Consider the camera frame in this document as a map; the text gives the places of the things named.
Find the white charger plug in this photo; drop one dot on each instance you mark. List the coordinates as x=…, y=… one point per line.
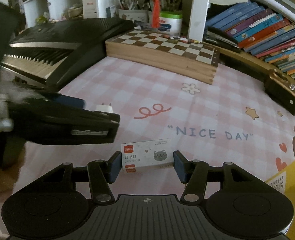
x=104, y=108

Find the red orange tassel ornament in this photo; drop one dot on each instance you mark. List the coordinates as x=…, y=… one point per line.
x=156, y=14

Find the white staples box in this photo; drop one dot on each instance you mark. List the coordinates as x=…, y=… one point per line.
x=145, y=155

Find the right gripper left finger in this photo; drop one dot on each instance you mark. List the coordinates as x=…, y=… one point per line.
x=101, y=173

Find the white green lidded jar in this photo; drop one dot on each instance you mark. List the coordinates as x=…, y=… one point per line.
x=171, y=22

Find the pink checkered tablecloth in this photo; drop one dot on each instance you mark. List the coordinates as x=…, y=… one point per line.
x=230, y=120

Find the row of lower shelf books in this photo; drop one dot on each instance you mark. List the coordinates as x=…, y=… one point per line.
x=257, y=30

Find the black Yamaha keyboard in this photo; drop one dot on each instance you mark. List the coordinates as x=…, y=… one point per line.
x=51, y=55

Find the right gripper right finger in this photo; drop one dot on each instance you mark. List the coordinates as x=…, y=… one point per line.
x=194, y=175

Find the wooden chess board box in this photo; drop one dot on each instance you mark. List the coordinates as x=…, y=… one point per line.
x=195, y=60

